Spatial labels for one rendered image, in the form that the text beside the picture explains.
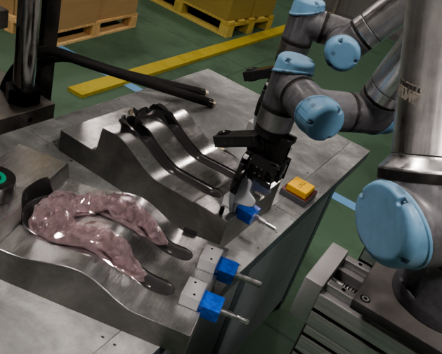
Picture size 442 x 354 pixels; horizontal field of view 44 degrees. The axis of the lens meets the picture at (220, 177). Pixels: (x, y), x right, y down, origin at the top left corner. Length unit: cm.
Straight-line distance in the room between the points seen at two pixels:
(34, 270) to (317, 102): 57
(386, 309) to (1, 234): 66
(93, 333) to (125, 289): 9
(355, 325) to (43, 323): 53
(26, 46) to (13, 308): 79
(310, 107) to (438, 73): 28
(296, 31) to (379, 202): 68
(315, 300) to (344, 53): 52
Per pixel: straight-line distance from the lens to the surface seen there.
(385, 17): 119
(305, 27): 133
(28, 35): 157
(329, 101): 95
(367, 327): 95
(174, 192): 121
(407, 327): 88
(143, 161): 126
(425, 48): 74
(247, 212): 119
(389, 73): 99
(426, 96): 73
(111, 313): 99
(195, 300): 98
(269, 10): 578
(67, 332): 100
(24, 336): 99
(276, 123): 106
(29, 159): 119
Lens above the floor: 157
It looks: 31 degrees down
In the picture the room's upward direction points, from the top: 17 degrees clockwise
